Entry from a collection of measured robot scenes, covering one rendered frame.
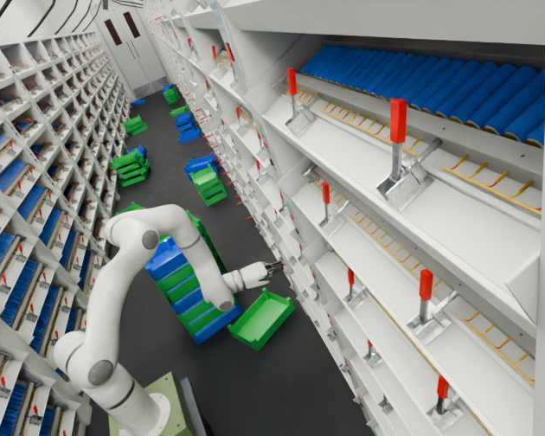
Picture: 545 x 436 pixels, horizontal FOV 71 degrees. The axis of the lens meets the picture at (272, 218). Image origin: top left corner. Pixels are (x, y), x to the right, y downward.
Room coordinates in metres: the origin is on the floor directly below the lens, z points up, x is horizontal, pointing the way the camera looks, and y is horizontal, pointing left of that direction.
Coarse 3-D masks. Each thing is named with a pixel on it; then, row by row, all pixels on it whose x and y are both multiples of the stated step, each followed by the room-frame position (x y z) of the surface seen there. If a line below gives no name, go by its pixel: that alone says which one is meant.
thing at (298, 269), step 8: (280, 240) 1.43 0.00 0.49; (280, 248) 1.39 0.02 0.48; (288, 248) 1.35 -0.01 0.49; (288, 256) 1.31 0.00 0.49; (296, 264) 1.24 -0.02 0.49; (296, 272) 1.19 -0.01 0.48; (304, 272) 1.16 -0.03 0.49; (304, 280) 1.13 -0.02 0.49; (312, 296) 1.04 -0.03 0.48; (320, 312) 0.95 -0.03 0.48; (328, 320) 0.90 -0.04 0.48; (328, 328) 0.83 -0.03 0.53
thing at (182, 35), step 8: (168, 0) 2.13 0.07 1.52; (176, 32) 2.13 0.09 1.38; (184, 32) 2.13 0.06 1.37; (184, 40) 2.13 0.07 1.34; (200, 72) 2.13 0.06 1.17; (200, 80) 2.13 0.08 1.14; (208, 104) 2.13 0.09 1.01; (224, 144) 2.13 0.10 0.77; (240, 176) 2.13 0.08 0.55; (248, 200) 2.13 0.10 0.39
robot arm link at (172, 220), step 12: (120, 216) 1.15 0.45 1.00; (132, 216) 1.17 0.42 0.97; (144, 216) 1.16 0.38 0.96; (156, 216) 1.15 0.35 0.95; (168, 216) 1.15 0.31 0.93; (180, 216) 1.17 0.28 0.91; (108, 228) 1.12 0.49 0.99; (156, 228) 1.15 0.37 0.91; (168, 228) 1.14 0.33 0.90; (180, 228) 1.16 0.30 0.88; (192, 228) 1.18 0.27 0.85; (108, 240) 1.12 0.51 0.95; (180, 240) 1.16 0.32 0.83; (192, 240) 1.16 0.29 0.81
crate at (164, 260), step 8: (168, 240) 1.77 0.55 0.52; (160, 248) 1.75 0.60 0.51; (176, 248) 1.73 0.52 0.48; (160, 256) 1.72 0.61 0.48; (168, 256) 1.69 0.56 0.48; (176, 256) 1.58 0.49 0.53; (184, 256) 1.59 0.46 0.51; (152, 264) 1.68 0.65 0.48; (160, 264) 1.65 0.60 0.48; (168, 264) 1.56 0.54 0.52; (176, 264) 1.57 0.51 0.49; (152, 272) 1.53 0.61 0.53; (160, 272) 1.54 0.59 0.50
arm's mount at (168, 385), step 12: (156, 384) 1.04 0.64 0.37; (168, 384) 1.01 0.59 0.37; (180, 384) 1.06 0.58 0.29; (168, 396) 0.96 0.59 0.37; (180, 396) 0.97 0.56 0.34; (180, 408) 0.89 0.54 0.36; (180, 420) 0.85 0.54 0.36; (168, 432) 0.83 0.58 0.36; (180, 432) 0.81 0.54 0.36; (192, 432) 0.83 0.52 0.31
